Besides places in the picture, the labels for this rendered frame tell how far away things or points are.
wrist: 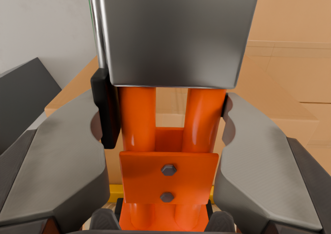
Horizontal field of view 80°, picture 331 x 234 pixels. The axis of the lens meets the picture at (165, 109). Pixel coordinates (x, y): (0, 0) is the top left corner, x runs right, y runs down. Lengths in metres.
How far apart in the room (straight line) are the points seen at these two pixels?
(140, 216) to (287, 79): 0.71
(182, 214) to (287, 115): 0.23
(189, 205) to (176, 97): 0.19
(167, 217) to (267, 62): 0.63
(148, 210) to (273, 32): 0.64
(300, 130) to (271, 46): 0.42
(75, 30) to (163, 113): 1.07
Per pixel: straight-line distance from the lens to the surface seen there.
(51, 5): 1.33
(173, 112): 0.29
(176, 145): 0.15
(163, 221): 0.21
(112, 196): 0.39
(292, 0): 0.73
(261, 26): 0.71
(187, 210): 0.18
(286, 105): 0.38
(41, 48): 1.42
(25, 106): 1.23
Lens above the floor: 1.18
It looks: 58 degrees down
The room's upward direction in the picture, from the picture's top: 180 degrees counter-clockwise
